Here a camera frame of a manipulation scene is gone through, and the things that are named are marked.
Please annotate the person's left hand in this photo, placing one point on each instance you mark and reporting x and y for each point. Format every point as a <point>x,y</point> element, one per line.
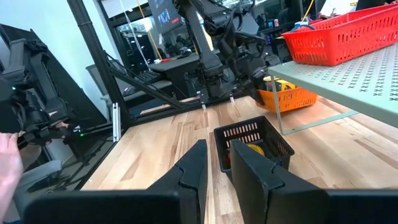
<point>9,161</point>

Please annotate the black hanging display screen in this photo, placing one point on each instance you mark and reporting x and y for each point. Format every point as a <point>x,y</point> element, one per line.
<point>164,15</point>

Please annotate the green perforated metal shelf riser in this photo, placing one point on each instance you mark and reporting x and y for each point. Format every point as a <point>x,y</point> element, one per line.
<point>357,81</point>

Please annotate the silver aluminium frame post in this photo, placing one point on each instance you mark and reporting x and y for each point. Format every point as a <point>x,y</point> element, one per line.
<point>116,121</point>

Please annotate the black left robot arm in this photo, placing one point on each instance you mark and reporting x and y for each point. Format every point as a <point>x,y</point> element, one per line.
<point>202,46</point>

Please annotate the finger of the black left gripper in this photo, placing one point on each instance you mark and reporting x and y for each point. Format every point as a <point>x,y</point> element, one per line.
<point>256,91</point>

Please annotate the grey office desk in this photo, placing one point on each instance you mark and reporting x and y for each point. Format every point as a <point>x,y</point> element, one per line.
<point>174,63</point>

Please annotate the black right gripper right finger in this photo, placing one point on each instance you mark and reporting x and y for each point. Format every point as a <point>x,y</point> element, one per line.
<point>264,193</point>

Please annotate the orange plastic basket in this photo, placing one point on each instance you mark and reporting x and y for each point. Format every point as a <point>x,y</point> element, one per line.
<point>289,99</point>

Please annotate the black aluminium table frame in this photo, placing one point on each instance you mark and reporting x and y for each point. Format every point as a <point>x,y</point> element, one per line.
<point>93,46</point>

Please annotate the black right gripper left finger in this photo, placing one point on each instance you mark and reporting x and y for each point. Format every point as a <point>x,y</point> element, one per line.
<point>189,180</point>

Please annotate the black plastic basket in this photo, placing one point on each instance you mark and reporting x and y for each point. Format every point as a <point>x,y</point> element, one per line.
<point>239,124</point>

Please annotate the red plastic basket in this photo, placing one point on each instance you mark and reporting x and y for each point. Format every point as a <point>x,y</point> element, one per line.
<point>342,43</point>

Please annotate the black keyboard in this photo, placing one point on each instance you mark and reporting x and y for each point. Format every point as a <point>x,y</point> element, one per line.
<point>147,76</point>

